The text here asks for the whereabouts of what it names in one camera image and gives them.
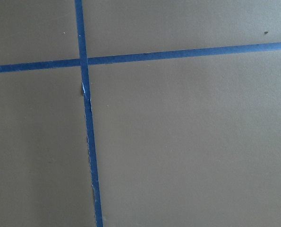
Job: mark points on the blue tape strip lengthwise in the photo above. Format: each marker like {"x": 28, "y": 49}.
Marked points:
{"x": 88, "y": 112}

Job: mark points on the blue tape strip crosswise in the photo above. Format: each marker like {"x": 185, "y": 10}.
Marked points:
{"x": 42, "y": 65}

